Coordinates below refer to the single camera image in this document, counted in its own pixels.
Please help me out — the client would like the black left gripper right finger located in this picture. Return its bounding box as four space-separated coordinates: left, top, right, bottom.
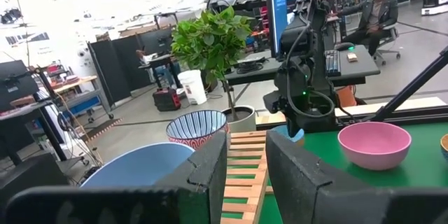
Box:
265 129 448 224

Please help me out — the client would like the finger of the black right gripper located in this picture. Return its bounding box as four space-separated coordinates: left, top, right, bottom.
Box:
286 117 306 138

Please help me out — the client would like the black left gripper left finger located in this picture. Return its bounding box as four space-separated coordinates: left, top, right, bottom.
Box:
5 131 228 224

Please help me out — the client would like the small light blue bowl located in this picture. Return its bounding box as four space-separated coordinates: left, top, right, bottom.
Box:
272 125 306 147

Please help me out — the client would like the large blue bowl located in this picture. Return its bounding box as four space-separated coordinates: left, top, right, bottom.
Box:
80 141 196 188

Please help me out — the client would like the large pink bowl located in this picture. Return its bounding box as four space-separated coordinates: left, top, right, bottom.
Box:
337 121 412 172

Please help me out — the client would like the striped bowl red patterned outside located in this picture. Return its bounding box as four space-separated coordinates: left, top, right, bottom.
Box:
165 109 230 150

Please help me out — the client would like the yellow floral patterned bowl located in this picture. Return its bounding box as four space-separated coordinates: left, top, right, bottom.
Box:
440 133 448 162

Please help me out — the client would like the wooden slatted shelf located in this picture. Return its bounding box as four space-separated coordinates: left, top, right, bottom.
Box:
220 129 274 224

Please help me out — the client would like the wooden workbench with shelf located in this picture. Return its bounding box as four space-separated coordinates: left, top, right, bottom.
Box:
51 75 116 120

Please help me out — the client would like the orange bag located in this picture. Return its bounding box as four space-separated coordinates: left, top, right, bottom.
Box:
335 85 358 108

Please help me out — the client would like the black computer keyboard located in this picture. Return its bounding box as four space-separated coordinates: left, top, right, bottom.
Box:
324 49 342 78

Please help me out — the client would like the white plant pot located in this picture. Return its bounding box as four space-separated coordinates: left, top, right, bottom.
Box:
220 104 258 134

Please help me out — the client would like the green table mat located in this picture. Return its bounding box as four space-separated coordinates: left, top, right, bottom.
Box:
220 122 448 224

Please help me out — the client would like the grey desk cart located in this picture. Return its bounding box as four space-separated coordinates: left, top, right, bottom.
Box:
223 44 382 87

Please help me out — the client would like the black computer mouse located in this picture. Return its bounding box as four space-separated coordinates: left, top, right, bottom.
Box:
334 41 356 52

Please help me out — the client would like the black diagonal support pole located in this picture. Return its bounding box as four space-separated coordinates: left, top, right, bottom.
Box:
360 47 448 123

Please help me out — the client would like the office chair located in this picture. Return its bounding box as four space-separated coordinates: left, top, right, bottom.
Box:
372 24 402 67

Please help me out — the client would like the computer monitor blue screen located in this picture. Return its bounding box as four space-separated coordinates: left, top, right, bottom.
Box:
264 0 318 57

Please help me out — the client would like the white bucket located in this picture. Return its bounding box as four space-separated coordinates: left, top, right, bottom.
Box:
177 69 209 106

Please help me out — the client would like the seated person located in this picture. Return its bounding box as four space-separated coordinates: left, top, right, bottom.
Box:
336 0 400 57

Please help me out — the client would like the green leafy plant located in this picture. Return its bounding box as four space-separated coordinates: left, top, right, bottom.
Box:
170 5 255 120

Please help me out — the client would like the red and black case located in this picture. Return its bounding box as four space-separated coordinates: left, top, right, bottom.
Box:
152 87 183 113

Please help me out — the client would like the black partition screen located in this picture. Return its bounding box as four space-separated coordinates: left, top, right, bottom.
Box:
87 27 174 104

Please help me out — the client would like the black background monitor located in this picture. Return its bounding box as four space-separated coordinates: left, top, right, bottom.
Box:
0 59 40 113

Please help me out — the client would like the coiled black cable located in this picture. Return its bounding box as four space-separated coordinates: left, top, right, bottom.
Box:
236 59 266 76

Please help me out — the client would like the black aluminium table frame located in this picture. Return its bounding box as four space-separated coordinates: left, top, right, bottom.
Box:
255 104 448 127

